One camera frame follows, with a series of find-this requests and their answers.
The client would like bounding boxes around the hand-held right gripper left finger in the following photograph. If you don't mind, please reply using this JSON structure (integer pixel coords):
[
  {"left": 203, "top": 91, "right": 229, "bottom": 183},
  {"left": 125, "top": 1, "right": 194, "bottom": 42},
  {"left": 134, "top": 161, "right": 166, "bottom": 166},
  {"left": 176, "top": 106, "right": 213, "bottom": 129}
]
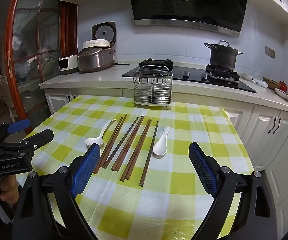
[{"left": 13, "top": 143, "right": 101, "bottom": 240}]

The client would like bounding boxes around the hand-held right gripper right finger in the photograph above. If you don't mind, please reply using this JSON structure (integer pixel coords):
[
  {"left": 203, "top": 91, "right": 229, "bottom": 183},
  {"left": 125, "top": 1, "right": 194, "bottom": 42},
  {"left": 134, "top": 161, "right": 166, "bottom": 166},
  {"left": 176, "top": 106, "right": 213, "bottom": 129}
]
[{"left": 188, "top": 142, "right": 278, "bottom": 240}]

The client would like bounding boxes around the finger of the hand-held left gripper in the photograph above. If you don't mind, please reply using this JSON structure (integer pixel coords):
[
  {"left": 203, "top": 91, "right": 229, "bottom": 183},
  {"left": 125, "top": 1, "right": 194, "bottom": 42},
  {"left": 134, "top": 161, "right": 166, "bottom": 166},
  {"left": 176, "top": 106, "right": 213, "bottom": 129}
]
[
  {"left": 0, "top": 129, "right": 54, "bottom": 156},
  {"left": 0, "top": 119, "right": 31, "bottom": 143}
]

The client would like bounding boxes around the white ceramic spoon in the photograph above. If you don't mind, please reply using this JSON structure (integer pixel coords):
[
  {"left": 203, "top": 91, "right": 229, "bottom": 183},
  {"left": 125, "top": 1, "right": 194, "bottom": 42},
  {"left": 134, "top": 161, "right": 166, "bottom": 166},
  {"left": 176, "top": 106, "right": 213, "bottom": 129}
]
[
  {"left": 152, "top": 126, "right": 170, "bottom": 156},
  {"left": 84, "top": 119, "right": 116, "bottom": 147}
]

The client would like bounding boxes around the bunch of wooden chopsticks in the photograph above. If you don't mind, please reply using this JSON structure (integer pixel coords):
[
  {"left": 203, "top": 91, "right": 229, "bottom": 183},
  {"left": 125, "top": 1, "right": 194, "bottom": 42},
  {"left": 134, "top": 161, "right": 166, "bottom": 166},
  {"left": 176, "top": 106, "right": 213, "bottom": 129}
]
[{"left": 93, "top": 114, "right": 159, "bottom": 187}]

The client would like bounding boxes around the steel wire utensil rack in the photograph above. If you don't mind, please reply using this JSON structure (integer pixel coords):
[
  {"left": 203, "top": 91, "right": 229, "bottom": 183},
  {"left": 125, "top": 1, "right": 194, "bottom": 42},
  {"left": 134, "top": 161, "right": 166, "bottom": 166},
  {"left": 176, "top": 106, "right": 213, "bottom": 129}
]
[{"left": 133, "top": 65, "right": 173, "bottom": 110}]

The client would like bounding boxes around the person's left hand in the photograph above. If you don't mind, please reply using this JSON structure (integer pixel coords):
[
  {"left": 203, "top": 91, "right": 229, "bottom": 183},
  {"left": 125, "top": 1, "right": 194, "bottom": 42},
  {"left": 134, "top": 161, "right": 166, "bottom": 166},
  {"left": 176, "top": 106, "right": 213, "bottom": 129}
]
[{"left": 0, "top": 174, "right": 20, "bottom": 207}]

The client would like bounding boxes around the yellow checked tablecloth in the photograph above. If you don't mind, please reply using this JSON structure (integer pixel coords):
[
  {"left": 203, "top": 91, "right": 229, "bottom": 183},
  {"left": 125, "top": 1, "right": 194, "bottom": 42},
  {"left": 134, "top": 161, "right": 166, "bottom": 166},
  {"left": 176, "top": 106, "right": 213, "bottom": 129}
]
[{"left": 16, "top": 95, "right": 256, "bottom": 240}]

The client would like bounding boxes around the white kitchen counter unit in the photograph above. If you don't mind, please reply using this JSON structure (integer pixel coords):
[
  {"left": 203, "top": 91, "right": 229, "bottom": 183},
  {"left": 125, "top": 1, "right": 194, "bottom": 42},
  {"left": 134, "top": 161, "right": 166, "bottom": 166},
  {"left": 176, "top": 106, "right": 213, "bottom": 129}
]
[{"left": 39, "top": 62, "right": 288, "bottom": 240}]

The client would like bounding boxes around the red wooden glass door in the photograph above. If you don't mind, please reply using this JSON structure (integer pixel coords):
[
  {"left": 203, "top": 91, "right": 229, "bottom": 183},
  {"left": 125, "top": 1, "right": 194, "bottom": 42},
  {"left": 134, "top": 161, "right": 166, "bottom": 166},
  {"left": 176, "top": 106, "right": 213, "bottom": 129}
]
[{"left": 4, "top": 0, "right": 78, "bottom": 135}]

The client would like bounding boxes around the small white kitchen appliance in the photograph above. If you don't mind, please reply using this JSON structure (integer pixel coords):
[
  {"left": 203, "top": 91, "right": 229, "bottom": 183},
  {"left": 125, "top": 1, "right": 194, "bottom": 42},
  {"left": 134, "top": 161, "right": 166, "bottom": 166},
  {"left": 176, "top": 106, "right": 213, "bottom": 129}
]
[{"left": 58, "top": 55, "right": 79, "bottom": 75}]

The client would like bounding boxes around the silver brown rice cooker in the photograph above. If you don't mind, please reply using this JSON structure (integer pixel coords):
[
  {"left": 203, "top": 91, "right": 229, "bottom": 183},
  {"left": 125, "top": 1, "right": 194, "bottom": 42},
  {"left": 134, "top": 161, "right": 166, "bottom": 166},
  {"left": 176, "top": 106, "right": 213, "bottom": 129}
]
[{"left": 77, "top": 47, "right": 117, "bottom": 73}]

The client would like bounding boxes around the black pan support grate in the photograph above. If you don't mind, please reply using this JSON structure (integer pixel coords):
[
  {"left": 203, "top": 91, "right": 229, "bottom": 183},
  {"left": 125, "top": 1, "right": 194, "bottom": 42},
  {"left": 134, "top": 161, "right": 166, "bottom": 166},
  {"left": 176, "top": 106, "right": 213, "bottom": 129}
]
[
  {"left": 205, "top": 64, "right": 241, "bottom": 83},
  {"left": 139, "top": 59, "right": 174, "bottom": 71}
]

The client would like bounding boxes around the black glass gas cooktop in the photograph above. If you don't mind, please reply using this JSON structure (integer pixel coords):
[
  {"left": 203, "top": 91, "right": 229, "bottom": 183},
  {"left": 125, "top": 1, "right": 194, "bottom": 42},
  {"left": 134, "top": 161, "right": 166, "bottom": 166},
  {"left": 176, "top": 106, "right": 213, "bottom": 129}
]
[{"left": 121, "top": 64, "right": 257, "bottom": 94}]

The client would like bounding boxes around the white wipes packet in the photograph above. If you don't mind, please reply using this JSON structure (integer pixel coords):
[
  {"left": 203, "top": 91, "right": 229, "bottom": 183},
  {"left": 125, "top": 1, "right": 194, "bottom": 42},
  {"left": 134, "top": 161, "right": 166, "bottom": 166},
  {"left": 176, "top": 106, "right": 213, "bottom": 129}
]
[{"left": 252, "top": 78, "right": 268, "bottom": 88}]

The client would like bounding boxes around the wicker basket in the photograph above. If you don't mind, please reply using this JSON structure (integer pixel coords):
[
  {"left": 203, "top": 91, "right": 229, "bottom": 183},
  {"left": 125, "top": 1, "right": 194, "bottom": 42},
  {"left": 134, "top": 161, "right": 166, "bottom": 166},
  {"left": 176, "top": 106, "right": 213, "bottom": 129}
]
[{"left": 263, "top": 77, "right": 281, "bottom": 91}]

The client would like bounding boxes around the dark grey stock pot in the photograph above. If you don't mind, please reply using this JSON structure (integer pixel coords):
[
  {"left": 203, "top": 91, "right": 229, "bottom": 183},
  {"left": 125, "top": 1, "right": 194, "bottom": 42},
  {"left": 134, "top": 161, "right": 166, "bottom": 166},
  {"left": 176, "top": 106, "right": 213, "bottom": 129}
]
[{"left": 204, "top": 43, "right": 243, "bottom": 72}]

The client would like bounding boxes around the glass pot lid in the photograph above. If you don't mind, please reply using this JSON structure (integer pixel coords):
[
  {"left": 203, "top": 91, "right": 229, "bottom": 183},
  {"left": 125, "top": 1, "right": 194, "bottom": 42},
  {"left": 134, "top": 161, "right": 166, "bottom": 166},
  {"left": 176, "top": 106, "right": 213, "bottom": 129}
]
[{"left": 210, "top": 40, "right": 239, "bottom": 50}]

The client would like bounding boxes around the black range hood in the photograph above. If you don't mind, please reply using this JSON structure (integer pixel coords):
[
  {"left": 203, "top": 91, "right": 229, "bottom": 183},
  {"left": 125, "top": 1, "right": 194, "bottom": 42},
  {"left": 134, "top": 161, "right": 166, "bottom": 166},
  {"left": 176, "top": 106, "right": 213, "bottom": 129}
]
[{"left": 126, "top": 0, "right": 249, "bottom": 38}]

